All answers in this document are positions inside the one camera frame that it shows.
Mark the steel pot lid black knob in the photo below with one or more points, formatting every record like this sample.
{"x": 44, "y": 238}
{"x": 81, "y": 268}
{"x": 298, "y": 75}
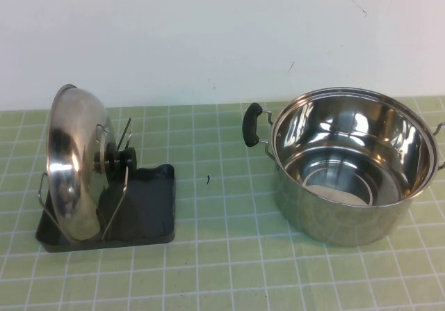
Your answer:
{"x": 69, "y": 158}

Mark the green grid mat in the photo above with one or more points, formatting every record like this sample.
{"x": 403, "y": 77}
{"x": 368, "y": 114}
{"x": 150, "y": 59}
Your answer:
{"x": 222, "y": 262}

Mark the black plastic rack tray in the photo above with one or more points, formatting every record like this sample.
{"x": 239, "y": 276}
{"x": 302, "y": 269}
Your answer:
{"x": 149, "y": 206}

